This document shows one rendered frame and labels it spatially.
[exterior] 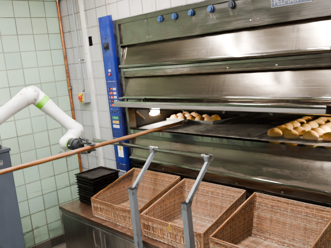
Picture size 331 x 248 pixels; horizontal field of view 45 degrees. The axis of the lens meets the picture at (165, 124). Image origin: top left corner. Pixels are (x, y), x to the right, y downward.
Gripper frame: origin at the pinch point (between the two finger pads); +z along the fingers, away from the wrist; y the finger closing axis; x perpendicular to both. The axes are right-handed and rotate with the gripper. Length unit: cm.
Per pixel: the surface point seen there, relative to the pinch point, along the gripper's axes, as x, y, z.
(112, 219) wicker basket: -10, 58, -1
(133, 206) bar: 0, 35, 41
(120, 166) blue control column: -57, 36, -48
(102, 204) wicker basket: -10, 49, -11
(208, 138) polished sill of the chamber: -60, 2, 56
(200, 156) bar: -23, 3, 82
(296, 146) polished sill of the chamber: -61, 1, 123
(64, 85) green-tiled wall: -54, -39, -122
